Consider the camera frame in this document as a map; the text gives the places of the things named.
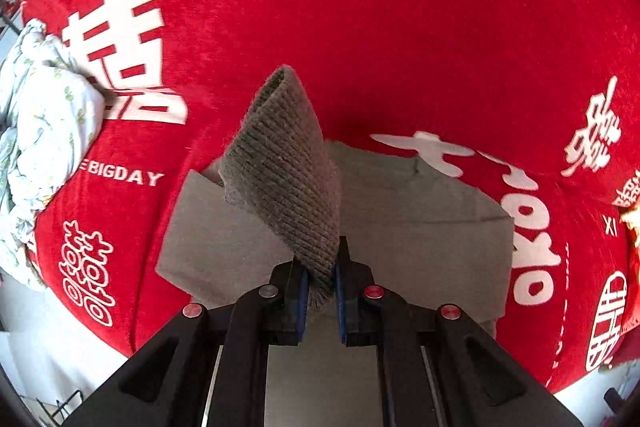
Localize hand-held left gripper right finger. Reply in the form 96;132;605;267
333;236;582;427

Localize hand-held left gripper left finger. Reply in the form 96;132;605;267
64;256;308;427

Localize grey knit sweater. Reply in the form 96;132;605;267
157;64;516;427

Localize red printed blanket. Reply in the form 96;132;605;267
19;0;640;397

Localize pale yellow cloth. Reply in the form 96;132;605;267
619;206;640;250

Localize white floral quilt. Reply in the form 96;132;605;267
0;19;107;292

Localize black wire rack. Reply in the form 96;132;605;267
34;389;84;427

